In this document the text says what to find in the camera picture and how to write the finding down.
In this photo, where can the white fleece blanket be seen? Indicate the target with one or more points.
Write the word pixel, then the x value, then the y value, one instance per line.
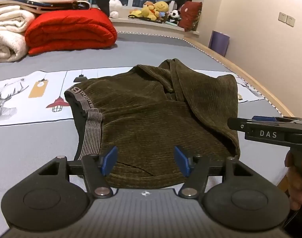
pixel 7 29

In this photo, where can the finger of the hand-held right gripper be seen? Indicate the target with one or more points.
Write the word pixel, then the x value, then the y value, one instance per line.
pixel 265 118
pixel 236 124

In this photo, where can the white plush toy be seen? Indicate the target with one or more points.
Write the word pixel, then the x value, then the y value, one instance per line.
pixel 115 5

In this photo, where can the navy star-patterned blanket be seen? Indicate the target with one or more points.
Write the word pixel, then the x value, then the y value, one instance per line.
pixel 61 5

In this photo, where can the panda plush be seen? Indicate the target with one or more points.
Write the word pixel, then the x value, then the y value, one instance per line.
pixel 175 15

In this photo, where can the red folded quilt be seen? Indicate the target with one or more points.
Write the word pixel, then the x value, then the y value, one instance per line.
pixel 71 29

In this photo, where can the person's right hand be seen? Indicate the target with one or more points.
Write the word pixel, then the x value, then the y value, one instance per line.
pixel 296 186

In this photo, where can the red cushion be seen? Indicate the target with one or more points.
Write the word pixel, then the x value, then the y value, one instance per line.
pixel 190 16

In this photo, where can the yellow bear plush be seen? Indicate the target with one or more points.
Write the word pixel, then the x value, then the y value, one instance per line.
pixel 161 6

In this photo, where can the purple board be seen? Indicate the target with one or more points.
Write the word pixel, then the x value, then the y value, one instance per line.
pixel 219 43

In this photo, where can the beige wall switch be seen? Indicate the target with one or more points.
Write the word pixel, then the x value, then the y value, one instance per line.
pixel 282 16
pixel 290 21

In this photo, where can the yellow orange plush toy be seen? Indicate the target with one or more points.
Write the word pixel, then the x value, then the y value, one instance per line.
pixel 147 11

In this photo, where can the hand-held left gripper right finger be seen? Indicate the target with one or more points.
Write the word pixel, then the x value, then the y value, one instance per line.
pixel 182 160

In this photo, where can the white window sill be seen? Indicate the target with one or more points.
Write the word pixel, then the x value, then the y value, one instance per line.
pixel 141 26

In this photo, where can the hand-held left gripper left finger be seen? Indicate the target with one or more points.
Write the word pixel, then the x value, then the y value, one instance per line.
pixel 110 160

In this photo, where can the teal toy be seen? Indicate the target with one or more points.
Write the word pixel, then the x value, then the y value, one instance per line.
pixel 171 23

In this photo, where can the white plastic object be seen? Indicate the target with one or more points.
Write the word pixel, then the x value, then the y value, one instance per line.
pixel 172 6

